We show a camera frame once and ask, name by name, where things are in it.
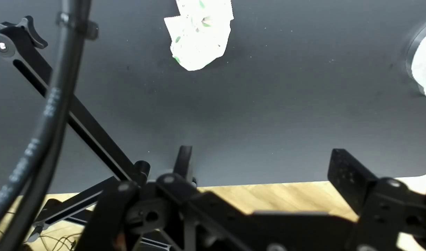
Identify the black tripod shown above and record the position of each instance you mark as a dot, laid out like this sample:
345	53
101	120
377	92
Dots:
89	126

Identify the white cloth with green leaves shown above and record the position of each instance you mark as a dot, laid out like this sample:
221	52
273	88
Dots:
199	32

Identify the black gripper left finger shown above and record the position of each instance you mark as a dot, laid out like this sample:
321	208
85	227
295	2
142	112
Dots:
184	162

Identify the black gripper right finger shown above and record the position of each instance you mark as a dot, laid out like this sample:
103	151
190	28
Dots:
349	179

